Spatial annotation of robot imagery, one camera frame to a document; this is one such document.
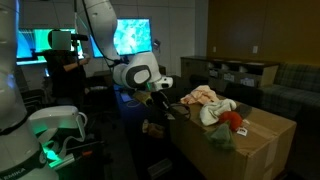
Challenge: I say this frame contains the pink cloth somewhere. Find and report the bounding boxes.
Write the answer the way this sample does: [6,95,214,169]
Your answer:
[180,84,221,105]

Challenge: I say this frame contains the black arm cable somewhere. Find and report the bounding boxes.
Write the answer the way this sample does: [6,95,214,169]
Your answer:
[73,0,129,69]

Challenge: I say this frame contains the person in dark shirt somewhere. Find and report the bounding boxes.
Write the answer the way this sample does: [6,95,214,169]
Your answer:
[42,29,92,108]

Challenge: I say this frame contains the wooden cabinet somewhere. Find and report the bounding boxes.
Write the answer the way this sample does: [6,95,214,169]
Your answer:
[180,55,280,89]

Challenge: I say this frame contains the large wall monitor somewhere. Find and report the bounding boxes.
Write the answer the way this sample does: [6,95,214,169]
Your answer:
[89,18,154,58]

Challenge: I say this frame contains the operator forearm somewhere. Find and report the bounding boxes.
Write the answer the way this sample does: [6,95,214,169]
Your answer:
[63,60,83,72]

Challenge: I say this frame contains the large cardboard box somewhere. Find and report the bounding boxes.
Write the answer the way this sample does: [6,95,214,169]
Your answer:
[168,95,298,180]

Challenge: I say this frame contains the green plaid sofa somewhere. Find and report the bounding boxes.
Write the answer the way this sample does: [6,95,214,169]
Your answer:
[259,63,320,118]

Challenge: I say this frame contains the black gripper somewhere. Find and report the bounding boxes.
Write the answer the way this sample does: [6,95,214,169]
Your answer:
[149,90,180,118]

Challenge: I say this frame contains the small wall webcam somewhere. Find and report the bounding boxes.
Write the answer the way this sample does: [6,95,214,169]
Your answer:
[152,38,163,52]

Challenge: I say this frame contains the black camera on stand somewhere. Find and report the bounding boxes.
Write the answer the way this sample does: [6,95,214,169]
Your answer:
[70,33,90,44]

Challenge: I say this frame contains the white towel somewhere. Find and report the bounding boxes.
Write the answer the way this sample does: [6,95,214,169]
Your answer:
[199,98,238,127]

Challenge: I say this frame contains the grey rectangular block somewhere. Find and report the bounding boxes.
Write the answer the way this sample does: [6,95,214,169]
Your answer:
[234,103,253,120]

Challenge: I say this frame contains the small wall monitor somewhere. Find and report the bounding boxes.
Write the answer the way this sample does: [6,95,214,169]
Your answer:
[15,28,85,66]

